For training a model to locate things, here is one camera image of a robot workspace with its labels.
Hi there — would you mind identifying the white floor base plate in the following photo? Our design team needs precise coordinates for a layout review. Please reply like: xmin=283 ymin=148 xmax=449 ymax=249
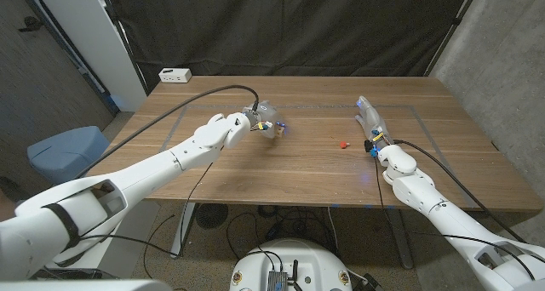
xmin=46 ymin=199 xmax=161 ymax=279

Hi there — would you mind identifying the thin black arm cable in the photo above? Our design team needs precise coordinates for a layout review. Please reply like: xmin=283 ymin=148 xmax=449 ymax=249
xmin=374 ymin=154 xmax=536 ymax=282
xmin=78 ymin=162 xmax=214 ymax=258

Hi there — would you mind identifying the white table leg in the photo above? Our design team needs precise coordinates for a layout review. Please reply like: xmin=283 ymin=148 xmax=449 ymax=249
xmin=169 ymin=202 xmax=197 ymax=259

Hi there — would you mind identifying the white floor cable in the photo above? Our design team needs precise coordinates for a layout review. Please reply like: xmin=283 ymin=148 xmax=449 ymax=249
xmin=326 ymin=205 xmax=341 ymax=253

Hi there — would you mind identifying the round black floor fan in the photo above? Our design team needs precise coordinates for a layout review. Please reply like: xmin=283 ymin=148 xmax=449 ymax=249
xmin=194 ymin=203 xmax=230 ymax=231

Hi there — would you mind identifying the grey table leg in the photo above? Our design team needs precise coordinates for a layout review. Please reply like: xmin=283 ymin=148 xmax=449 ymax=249
xmin=386 ymin=208 xmax=415 ymax=270

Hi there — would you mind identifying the small grey electronics box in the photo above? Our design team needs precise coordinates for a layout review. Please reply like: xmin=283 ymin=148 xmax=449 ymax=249
xmin=267 ymin=270 xmax=290 ymax=291

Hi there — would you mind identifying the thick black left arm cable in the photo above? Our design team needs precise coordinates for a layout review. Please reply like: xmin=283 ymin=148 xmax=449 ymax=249
xmin=74 ymin=84 xmax=261 ymax=180

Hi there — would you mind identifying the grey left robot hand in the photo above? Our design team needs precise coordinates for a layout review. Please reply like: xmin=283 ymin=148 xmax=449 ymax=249
xmin=241 ymin=100 xmax=287 ymax=141

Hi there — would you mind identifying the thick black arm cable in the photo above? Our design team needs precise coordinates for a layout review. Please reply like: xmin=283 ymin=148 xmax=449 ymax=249
xmin=74 ymin=84 xmax=261 ymax=180
xmin=393 ymin=139 xmax=527 ymax=243

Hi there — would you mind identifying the white cabinet panel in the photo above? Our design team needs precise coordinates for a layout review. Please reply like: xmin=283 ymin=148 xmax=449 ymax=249
xmin=32 ymin=0 xmax=148 ymax=112

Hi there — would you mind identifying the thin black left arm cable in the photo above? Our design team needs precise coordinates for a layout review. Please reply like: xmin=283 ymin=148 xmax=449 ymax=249
xmin=78 ymin=162 xmax=214 ymax=258

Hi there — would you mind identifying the black backdrop stand pole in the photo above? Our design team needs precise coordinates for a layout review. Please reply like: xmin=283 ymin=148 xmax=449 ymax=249
xmin=424 ymin=0 xmax=485 ymax=77
xmin=96 ymin=0 xmax=150 ymax=95

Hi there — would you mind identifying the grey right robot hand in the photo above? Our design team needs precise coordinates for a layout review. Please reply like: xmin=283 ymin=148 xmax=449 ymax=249
xmin=355 ymin=95 xmax=393 ymax=146

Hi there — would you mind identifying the blue padded stool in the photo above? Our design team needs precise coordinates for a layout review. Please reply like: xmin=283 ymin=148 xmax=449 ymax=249
xmin=26 ymin=125 xmax=111 ymax=185

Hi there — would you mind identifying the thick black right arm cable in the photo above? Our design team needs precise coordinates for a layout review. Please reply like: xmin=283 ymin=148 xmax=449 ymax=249
xmin=393 ymin=139 xmax=527 ymax=243

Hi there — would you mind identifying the black backdrop curtain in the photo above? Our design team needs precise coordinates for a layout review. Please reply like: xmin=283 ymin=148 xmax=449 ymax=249
xmin=104 ymin=0 xmax=482 ymax=92

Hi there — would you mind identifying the black door handle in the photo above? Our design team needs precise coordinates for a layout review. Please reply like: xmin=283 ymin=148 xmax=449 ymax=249
xmin=17 ymin=16 xmax=43 ymax=32

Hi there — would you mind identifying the white power strip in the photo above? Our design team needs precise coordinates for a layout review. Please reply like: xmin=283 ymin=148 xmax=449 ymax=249
xmin=158 ymin=67 xmax=192 ymax=84

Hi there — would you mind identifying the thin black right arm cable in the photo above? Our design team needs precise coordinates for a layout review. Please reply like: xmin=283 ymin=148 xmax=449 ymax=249
xmin=374 ymin=154 xmax=536 ymax=282

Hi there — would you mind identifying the white robot torso base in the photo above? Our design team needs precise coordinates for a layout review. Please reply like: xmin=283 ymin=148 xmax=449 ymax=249
xmin=229 ymin=238 xmax=353 ymax=291

